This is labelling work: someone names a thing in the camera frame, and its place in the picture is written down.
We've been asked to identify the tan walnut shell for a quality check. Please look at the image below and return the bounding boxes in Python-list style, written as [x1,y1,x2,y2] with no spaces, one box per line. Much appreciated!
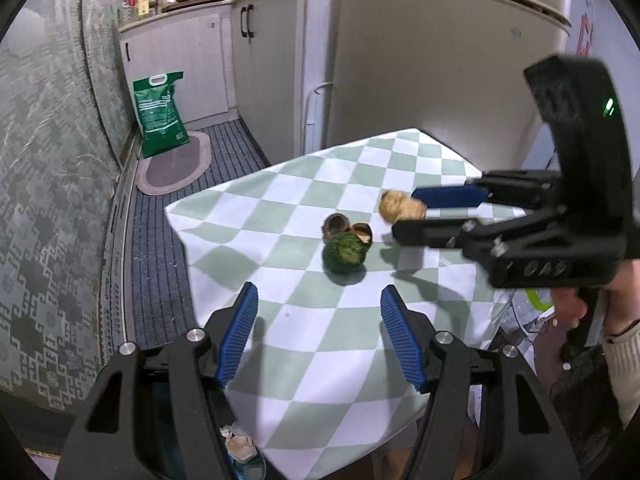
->
[378,191,427,224]

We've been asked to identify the cream tissue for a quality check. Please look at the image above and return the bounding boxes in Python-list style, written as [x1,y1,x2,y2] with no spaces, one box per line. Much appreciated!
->
[220,422,258,464]

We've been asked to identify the green round fruit peel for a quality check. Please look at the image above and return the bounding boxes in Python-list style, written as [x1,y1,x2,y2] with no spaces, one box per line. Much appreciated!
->
[322,232,369,274]

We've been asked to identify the cream sweater sleeve forearm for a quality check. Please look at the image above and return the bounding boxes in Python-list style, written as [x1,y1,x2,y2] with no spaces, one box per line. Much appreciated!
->
[602,323,640,429]

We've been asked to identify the white kitchen cabinet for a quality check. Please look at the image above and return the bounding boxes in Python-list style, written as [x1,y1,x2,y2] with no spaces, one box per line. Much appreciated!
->
[119,0,340,162]

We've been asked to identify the person right hand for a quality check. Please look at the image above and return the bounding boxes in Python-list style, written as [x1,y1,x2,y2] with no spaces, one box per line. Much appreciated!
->
[551,259,639,336]

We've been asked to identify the dark striped floor rug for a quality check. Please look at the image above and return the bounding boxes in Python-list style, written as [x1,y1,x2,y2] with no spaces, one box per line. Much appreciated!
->
[129,119,271,351]

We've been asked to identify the brown nut shell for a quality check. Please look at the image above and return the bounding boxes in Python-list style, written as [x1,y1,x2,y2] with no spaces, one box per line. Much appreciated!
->
[321,212,373,245]

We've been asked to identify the beige refrigerator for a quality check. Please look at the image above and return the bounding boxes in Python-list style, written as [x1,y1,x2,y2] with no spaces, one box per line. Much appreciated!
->
[326,0,570,170]

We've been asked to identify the green white checkered tablecloth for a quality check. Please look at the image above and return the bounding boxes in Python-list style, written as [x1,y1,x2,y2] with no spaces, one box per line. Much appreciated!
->
[166,129,508,479]

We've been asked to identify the grey oval floor mat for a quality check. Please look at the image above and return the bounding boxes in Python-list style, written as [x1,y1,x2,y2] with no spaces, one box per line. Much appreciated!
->
[136,131,212,196]

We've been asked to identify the patterned glass sliding door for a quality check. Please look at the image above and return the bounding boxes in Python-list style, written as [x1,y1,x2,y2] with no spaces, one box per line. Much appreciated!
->
[1,0,134,414]

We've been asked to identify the green rice bag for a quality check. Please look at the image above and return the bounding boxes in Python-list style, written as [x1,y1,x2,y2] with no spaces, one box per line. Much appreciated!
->
[132,72,190,158]

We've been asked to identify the condiment bottles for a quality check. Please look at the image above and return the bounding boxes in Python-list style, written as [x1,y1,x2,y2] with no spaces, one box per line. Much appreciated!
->
[118,0,167,25]

